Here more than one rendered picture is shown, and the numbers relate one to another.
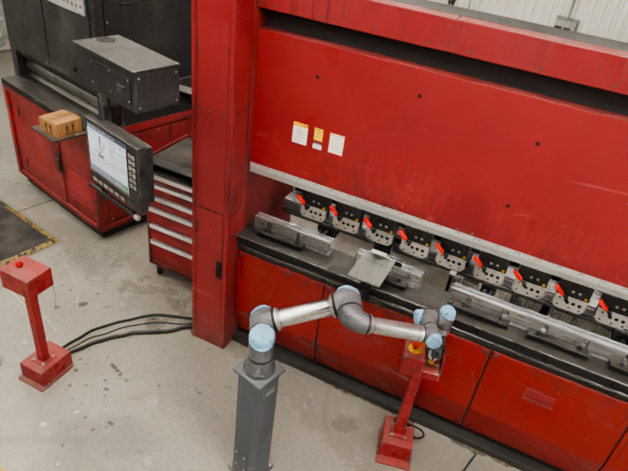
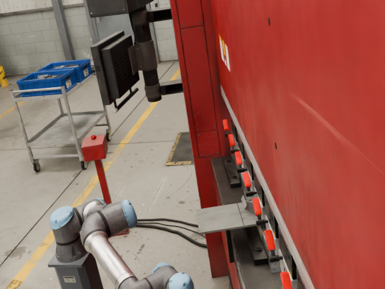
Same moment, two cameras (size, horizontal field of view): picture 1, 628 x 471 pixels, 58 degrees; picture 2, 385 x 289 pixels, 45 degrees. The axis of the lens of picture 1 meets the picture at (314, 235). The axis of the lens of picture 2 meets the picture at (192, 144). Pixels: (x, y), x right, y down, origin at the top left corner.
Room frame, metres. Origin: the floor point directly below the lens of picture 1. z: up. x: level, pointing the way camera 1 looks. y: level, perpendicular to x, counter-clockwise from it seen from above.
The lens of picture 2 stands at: (1.76, -1.86, 2.06)
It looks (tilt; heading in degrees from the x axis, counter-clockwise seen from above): 23 degrees down; 68
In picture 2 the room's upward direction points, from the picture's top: 9 degrees counter-clockwise
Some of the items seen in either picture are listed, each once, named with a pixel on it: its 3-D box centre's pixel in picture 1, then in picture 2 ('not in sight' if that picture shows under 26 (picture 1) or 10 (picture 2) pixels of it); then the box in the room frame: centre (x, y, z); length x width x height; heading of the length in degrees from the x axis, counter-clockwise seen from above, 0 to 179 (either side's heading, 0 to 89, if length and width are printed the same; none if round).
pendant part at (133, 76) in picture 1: (130, 135); (130, 46); (2.58, 0.99, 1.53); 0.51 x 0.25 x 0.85; 53
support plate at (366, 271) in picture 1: (372, 268); (228, 217); (2.48, -0.33, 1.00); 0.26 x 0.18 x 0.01; 159
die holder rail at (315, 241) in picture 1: (292, 233); (243, 169); (2.82, 0.12, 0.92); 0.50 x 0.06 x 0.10; 69
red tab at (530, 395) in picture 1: (538, 399); not in sight; (2.10, -1.29, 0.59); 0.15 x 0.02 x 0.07; 69
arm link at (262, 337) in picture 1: (262, 341); (65, 223); (1.87, 0.17, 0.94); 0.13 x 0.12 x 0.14; 8
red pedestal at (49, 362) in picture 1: (35, 321); (103, 185); (2.31, 1.50, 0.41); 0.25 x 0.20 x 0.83; 159
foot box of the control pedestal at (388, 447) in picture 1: (396, 441); not in sight; (2.11, -0.64, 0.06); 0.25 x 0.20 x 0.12; 172
